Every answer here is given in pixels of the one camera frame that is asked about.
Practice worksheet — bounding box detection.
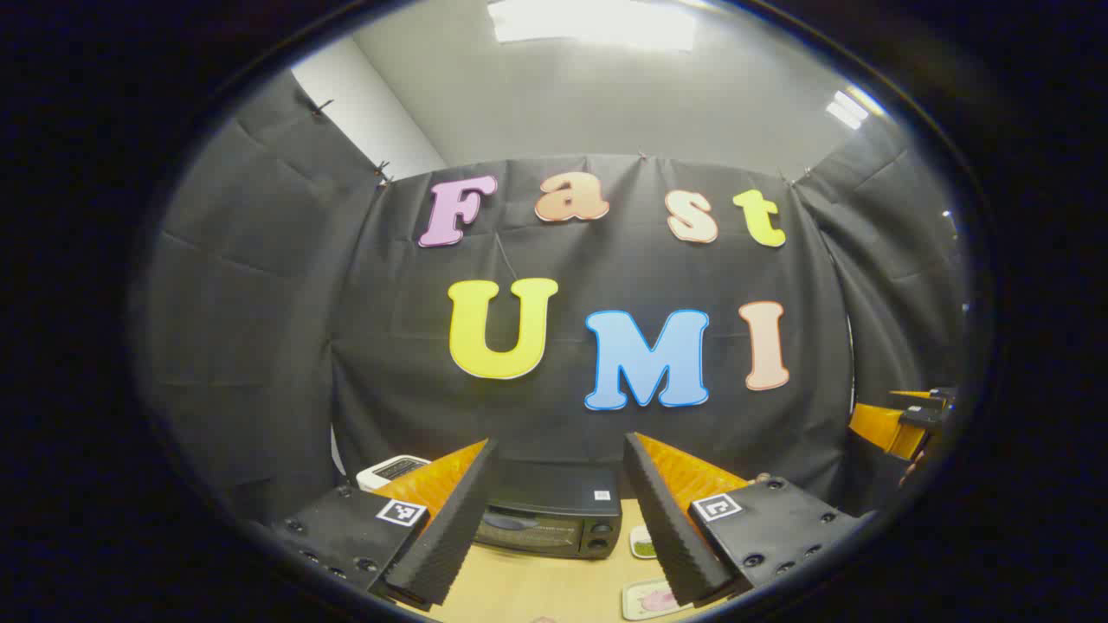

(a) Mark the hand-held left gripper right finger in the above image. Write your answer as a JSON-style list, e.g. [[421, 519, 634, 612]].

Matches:
[[622, 432, 866, 608]]

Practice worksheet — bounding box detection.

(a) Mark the black electric oven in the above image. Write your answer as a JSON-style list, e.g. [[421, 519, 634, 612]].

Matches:
[[472, 459, 624, 561]]

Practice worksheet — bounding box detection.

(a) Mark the cream square food plate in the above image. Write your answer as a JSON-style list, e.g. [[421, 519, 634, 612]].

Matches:
[[621, 578, 693, 621]]

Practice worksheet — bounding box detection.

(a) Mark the large ceiling light panel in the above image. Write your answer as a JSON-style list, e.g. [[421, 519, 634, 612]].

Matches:
[[487, 0, 698, 51]]

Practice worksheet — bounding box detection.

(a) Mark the white countertop appliance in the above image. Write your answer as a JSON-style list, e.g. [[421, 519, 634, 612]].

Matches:
[[357, 455, 431, 494]]

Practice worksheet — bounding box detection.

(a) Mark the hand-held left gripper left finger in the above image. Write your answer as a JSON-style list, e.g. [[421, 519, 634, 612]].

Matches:
[[260, 439, 499, 611]]

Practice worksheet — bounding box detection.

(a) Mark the small ceiling light panel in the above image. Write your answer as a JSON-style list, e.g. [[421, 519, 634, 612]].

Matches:
[[827, 87, 884, 131]]

